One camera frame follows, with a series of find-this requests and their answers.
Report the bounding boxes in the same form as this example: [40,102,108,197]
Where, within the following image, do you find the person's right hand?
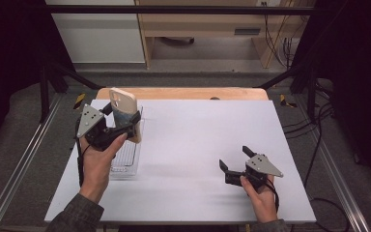
[239,174,279,224]

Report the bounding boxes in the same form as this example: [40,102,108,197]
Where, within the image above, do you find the black horizontal frame bar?
[44,4,315,16]

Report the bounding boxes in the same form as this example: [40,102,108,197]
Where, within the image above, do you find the black curtain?
[291,0,371,197]
[0,0,77,159]

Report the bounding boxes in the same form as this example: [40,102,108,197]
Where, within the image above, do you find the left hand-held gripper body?
[75,102,137,153]

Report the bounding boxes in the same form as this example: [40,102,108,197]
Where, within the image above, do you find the white table board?
[43,99,317,224]

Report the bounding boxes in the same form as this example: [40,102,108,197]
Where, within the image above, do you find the black floor cables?
[282,80,353,232]

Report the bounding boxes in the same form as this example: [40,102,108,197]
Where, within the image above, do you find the aluminium rail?
[0,93,66,232]
[294,94,371,232]

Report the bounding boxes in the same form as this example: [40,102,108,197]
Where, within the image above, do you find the white cabinet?
[44,0,147,65]

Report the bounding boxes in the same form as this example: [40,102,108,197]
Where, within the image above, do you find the light wooden desk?
[134,0,317,71]

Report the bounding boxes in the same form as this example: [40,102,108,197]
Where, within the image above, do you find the clear plastic tray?
[108,104,146,178]

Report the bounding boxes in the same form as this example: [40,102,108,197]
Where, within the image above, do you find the wooden table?
[95,86,270,102]

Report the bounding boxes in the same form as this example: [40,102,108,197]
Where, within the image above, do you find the dark object under desk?
[158,36,196,46]

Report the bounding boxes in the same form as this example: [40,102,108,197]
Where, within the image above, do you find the black hanging cable bundle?
[262,1,304,70]

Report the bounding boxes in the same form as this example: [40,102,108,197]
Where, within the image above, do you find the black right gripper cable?
[265,178,281,215]

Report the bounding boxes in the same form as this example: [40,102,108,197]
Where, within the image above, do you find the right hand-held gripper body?
[223,153,285,191]

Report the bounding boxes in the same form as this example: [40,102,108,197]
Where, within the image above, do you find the yellow black tape marker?
[72,93,87,111]
[278,94,298,109]

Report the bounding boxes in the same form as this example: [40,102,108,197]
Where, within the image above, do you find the person's left hand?
[78,132,128,204]

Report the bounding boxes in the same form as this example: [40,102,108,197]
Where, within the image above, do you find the black frame strut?
[253,60,320,124]
[38,60,105,124]

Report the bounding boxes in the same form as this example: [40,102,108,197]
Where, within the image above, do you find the beige printed phone case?
[108,86,143,145]

